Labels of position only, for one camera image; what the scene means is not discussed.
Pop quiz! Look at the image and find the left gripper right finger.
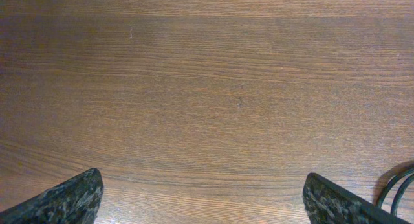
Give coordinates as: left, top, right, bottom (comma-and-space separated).
302, 173, 408, 224

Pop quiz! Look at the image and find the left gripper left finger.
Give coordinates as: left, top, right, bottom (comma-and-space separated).
1, 168, 104, 224

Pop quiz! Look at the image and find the black cable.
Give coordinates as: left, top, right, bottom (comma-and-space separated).
375, 167, 414, 216

